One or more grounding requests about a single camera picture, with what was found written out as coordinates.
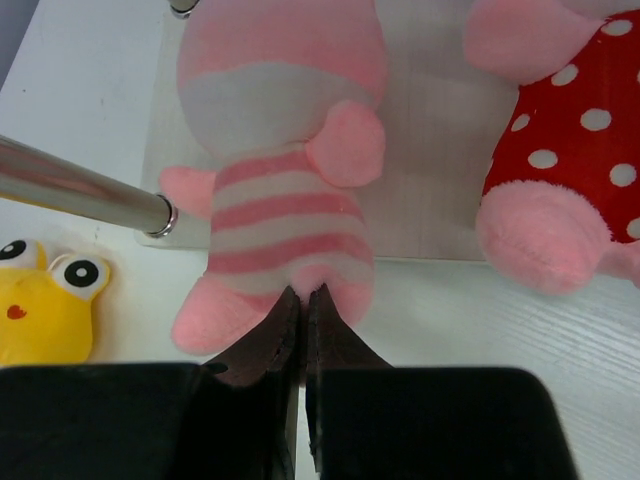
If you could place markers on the yellow frog toy pink stripes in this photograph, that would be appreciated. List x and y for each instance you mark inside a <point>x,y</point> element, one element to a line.
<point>47,305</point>

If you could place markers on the pink frog toy red polka-dot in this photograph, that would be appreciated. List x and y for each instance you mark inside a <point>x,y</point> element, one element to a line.
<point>560,202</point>

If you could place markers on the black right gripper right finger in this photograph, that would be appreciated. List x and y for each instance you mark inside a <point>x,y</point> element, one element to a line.
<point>370,420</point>

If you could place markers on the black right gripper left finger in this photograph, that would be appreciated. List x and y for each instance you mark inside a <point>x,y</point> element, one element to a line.
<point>232,417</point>

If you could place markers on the white two-tier wooden shelf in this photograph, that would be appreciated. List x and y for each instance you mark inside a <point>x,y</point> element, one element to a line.
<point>437,107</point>

